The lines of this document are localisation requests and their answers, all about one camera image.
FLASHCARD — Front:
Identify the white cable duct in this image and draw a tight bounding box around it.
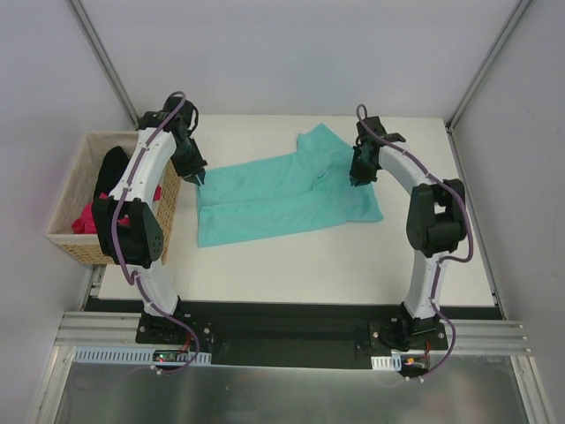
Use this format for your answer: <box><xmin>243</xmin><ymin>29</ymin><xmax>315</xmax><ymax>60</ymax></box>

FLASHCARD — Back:
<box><xmin>370</xmin><ymin>353</ymin><xmax>430</xmax><ymax>372</ymax></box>
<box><xmin>74</xmin><ymin>347</ymin><xmax>212</xmax><ymax>367</ymax></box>

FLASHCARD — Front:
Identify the black t shirt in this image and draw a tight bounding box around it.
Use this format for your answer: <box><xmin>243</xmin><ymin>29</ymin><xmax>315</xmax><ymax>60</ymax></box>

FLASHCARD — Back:
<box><xmin>93</xmin><ymin>146</ymin><xmax>129</xmax><ymax>199</ymax></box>

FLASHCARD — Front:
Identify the wicker laundry basket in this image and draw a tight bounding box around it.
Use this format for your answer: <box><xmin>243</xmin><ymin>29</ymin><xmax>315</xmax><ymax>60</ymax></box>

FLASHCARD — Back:
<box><xmin>46</xmin><ymin>132</ymin><xmax>181</xmax><ymax>265</ymax></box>

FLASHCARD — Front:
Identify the pink t shirt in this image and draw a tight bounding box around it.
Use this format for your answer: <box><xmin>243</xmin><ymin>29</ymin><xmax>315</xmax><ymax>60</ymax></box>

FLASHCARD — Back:
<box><xmin>72</xmin><ymin>185</ymin><xmax>162</xmax><ymax>234</ymax></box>

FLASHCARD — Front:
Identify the aluminium front frame rail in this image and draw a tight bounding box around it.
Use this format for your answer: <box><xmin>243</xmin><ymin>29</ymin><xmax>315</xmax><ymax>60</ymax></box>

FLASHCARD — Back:
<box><xmin>56</xmin><ymin>297</ymin><xmax>532</xmax><ymax>356</ymax></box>

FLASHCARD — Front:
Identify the right white cable duct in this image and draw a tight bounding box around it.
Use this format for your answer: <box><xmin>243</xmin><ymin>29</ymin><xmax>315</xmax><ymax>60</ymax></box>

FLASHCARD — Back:
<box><xmin>370</xmin><ymin>353</ymin><xmax>430</xmax><ymax>372</ymax></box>

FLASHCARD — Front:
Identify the right rear aluminium post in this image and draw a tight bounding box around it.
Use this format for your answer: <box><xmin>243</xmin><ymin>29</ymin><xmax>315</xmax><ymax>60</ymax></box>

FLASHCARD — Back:
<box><xmin>445</xmin><ymin>0</ymin><xmax>535</xmax><ymax>132</ymax></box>

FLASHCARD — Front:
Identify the left rear aluminium post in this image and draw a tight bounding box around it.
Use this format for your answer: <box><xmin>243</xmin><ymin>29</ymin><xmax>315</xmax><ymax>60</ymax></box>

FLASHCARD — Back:
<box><xmin>65</xmin><ymin>0</ymin><xmax>139</xmax><ymax>128</ymax></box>

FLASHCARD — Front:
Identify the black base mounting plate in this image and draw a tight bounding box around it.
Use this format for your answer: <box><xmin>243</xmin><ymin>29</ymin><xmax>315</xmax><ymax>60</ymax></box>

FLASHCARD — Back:
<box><xmin>134</xmin><ymin>301</ymin><xmax>457</xmax><ymax>367</ymax></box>

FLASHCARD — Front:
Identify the aluminium post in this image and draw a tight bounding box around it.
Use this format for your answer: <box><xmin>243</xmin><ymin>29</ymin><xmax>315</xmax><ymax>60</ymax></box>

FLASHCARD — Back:
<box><xmin>445</xmin><ymin>0</ymin><xmax>535</xmax><ymax>132</ymax></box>
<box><xmin>65</xmin><ymin>0</ymin><xmax>139</xmax><ymax>128</ymax></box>

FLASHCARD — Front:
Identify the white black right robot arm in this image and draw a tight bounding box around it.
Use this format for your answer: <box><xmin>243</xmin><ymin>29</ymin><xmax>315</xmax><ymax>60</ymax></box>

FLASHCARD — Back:
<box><xmin>350</xmin><ymin>117</ymin><xmax>469</xmax><ymax>352</ymax></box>

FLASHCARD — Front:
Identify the left white cable duct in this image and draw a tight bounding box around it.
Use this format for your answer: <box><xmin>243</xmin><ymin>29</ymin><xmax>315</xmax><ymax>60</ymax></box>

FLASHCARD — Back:
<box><xmin>74</xmin><ymin>347</ymin><xmax>212</xmax><ymax>367</ymax></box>

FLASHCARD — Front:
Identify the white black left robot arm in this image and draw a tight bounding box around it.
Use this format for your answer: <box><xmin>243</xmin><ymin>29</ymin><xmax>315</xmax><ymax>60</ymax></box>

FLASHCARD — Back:
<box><xmin>92</xmin><ymin>91</ymin><xmax>207</xmax><ymax>346</ymax></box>

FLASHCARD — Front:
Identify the teal t shirt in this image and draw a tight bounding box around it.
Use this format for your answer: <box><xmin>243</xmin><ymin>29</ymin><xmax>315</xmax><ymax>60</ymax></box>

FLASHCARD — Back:
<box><xmin>197</xmin><ymin>124</ymin><xmax>383</xmax><ymax>247</ymax></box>

